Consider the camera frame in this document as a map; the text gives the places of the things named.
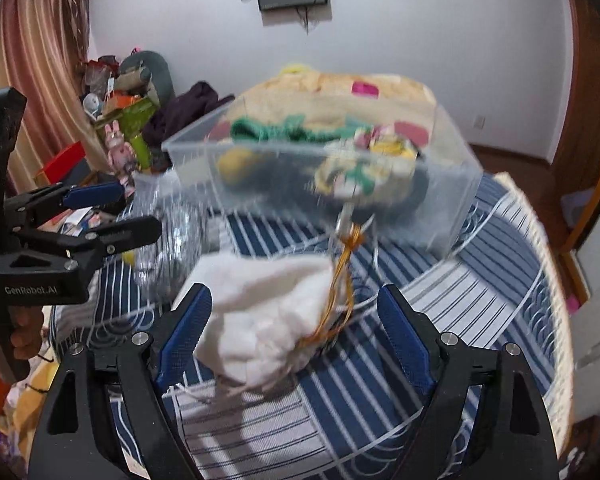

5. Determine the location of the silver glitter pouch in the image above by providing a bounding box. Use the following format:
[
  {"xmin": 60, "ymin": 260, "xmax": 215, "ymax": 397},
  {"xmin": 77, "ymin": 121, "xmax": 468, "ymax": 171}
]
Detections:
[{"xmin": 130, "ymin": 170, "xmax": 208, "ymax": 304}]

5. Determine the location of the grey green plush toy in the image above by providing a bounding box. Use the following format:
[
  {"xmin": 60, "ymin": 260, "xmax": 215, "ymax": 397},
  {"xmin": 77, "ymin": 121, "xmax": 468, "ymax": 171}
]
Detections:
[{"xmin": 114, "ymin": 50, "xmax": 175, "ymax": 107}]

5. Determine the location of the navy patterned tablecloth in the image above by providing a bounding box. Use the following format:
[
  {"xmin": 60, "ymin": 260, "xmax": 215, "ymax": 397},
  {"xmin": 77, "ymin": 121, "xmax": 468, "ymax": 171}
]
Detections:
[{"xmin": 49, "ymin": 173, "xmax": 571, "ymax": 480}]

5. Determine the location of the yellow felt piece in box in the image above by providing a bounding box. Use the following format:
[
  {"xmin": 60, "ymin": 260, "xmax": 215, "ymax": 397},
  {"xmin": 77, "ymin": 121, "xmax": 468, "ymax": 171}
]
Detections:
[{"xmin": 216, "ymin": 148, "xmax": 263, "ymax": 186}]

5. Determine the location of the striped pink curtain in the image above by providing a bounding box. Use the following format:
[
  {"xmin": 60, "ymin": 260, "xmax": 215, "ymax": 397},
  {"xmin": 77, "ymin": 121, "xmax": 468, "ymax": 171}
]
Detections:
[{"xmin": 0, "ymin": 0, "xmax": 107, "ymax": 193}]

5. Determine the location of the green cardboard box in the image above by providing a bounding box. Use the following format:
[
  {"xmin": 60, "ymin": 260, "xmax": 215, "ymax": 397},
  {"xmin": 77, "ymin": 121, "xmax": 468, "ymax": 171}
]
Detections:
[{"xmin": 94, "ymin": 98, "xmax": 157, "ymax": 170}]

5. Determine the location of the white drawstring pouch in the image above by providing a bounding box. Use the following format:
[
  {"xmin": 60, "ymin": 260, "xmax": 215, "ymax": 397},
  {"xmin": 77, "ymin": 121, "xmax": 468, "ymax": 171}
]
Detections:
[{"xmin": 172, "ymin": 252, "xmax": 344, "ymax": 396}]

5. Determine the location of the green knitted cloth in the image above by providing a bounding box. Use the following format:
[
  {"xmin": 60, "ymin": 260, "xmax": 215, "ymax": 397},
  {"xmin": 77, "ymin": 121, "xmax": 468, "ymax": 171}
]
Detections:
[{"xmin": 230, "ymin": 114, "xmax": 373, "ymax": 144}]

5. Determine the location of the beige colourful patch blanket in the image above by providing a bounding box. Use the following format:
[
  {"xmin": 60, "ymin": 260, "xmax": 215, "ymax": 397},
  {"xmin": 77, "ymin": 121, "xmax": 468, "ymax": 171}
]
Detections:
[{"xmin": 222, "ymin": 66, "xmax": 438, "ymax": 148}]

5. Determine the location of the dark purple clothing pile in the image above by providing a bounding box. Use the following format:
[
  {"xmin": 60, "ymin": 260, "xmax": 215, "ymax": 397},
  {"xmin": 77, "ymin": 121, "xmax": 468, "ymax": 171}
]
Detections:
[{"xmin": 142, "ymin": 81, "xmax": 235, "ymax": 174}]

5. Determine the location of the clear plastic storage box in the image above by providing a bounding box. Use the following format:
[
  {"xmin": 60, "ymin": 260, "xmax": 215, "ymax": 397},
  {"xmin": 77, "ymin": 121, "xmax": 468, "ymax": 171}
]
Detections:
[{"xmin": 162, "ymin": 89, "xmax": 482, "ymax": 257}]

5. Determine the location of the brown wooden door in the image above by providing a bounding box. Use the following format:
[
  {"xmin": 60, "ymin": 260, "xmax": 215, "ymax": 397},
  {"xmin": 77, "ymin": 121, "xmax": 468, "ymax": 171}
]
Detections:
[{"xmin": 552, "ymin": 0, "xmax": 600, "ymax": 252}]

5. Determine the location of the left hand on handle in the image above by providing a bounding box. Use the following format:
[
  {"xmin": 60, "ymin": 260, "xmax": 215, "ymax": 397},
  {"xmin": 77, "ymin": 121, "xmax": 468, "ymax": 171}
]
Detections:
[{"xmin": 10, "ymin": 307, "xmax": 44, "ymax": 361}]

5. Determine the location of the pink rabbit plush toy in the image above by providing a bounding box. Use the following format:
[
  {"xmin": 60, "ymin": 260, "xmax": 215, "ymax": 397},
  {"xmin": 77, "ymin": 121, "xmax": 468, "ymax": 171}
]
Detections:
[{"xmin": 105, "ymin": 120, "xmax": 140, "ymax": 196}]

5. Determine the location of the floral fabric scrunchie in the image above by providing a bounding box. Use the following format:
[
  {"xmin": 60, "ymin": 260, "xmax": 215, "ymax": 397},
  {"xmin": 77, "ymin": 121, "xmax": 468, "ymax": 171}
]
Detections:
[{"xmin": 313, "ymin": 125, "xmax": 422, "ymax": 206}]

